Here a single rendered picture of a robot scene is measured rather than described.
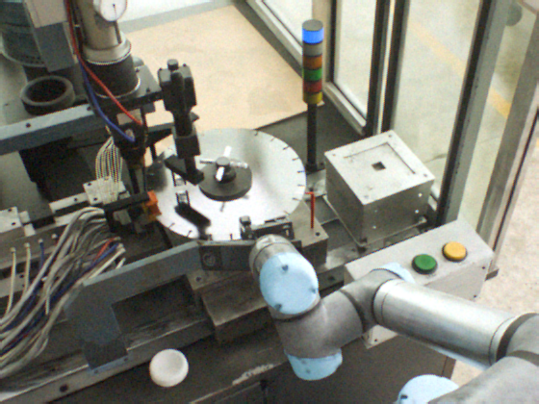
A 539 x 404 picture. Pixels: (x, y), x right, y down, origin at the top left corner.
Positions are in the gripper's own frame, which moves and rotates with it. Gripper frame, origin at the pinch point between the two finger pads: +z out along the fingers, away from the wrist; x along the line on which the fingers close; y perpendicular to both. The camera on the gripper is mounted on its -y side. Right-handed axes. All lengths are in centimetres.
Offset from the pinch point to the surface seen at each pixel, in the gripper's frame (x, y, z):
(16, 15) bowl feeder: 47, -38, 61
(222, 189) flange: 5.7, -0.9, 13.7
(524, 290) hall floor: -64, 101, 82
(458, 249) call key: -11.9, 40.7, -3.1
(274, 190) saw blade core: 3.6, 9.2, 12.3
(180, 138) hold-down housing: 18.4, -7.4, 2.6
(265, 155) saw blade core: 9.6, 9.8, 21.4
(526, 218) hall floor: -47, 119, 107
